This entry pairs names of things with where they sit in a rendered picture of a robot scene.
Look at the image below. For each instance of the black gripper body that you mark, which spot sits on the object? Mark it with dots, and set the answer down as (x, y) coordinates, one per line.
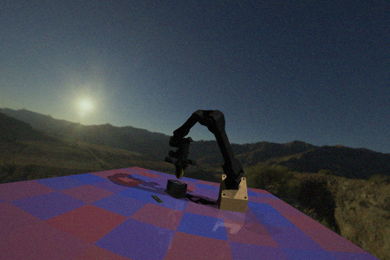
(181, 158)

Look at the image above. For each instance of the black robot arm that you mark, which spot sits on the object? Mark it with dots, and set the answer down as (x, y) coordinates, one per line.
(215, 122)

